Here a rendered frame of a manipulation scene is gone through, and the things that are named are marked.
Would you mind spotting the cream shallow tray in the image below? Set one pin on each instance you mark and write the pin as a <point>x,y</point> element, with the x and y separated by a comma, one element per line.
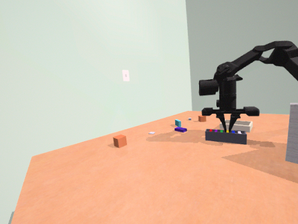
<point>239,125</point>

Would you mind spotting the small purple block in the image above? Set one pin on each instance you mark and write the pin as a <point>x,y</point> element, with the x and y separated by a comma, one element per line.
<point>180,129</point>

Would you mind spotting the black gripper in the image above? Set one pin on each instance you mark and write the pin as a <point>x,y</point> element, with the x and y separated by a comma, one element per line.
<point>228,105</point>

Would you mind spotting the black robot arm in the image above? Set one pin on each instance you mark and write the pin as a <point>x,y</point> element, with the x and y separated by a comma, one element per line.
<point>285,54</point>

